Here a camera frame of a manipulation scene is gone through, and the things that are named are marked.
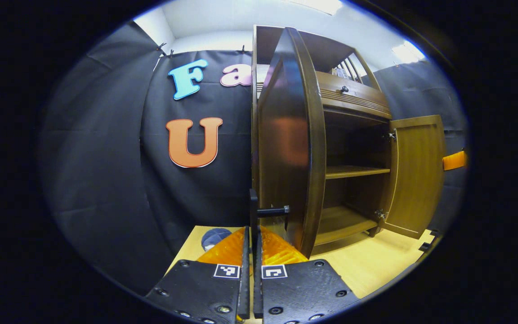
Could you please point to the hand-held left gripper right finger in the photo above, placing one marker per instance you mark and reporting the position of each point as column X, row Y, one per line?
column 257, row 292

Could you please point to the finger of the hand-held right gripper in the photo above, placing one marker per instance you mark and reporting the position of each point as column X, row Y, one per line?
column 454, row 160

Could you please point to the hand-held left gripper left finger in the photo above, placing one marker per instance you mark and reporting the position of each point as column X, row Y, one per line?
column 244, row 292

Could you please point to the wooden shoe cabinet door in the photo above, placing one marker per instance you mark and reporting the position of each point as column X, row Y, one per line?
column 416, row 171
column 281, row 157

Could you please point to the wooden double-door shoe cabinet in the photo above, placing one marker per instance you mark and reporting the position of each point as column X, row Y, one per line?
column 344, row 222

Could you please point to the metal door hinge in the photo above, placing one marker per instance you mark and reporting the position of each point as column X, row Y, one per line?
column 391, row 135
column 381, row 214

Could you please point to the wooden inner cabinet shelf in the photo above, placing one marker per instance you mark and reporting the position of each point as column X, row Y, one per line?
column 353, row 171

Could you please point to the wooden cabinet drawer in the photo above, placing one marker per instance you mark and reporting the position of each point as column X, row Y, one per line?
column 358, row 98

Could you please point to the penguin plush toy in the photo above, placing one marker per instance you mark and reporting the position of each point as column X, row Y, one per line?
column 214, row 238

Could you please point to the ceiling light panel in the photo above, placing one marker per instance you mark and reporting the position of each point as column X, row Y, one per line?
column 407, row 51

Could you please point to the black backdrop cloth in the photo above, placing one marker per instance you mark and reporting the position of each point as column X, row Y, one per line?
column 106, row 180

